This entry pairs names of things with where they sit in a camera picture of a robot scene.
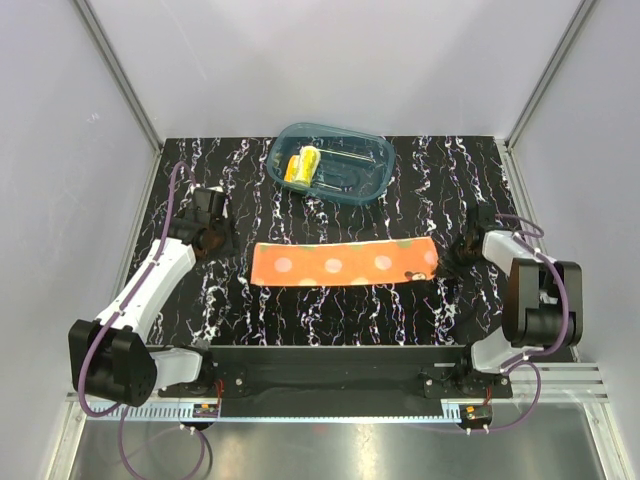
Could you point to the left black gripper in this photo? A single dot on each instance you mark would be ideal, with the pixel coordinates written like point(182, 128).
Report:
point(227, 224)

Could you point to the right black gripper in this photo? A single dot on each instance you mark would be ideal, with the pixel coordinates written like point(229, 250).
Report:
point(446, 268)

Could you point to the orange dotted towel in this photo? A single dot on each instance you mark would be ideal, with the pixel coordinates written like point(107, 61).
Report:
point(344, 264)

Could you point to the yellow patterned towel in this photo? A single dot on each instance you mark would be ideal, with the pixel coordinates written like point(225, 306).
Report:
point(302, 166)

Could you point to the teal plastic basin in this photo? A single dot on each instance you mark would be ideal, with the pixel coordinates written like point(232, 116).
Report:
point(353, 168)

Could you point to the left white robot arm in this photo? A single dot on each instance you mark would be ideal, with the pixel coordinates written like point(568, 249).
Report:
point(109, 356)

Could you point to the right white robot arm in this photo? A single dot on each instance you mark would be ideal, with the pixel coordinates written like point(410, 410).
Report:
point(542, 311)

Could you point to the aluminium front rail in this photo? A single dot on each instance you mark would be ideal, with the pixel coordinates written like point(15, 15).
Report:
point(432, 403)

